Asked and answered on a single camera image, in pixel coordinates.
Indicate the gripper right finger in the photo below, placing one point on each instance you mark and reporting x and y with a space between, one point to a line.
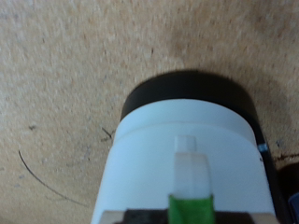
236 218

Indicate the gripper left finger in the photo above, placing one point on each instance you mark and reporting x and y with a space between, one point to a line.
143 217

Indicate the black Keurig coffee machine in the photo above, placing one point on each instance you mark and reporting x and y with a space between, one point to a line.
193 87

